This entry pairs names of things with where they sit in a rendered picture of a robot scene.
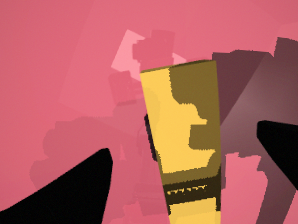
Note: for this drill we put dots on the yellow bar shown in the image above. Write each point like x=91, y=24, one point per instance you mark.
x=183, y=105

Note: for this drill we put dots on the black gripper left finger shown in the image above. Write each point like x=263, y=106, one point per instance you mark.
x=77, y=197

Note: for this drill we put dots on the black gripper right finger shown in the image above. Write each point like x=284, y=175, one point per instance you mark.
x=281, y=142

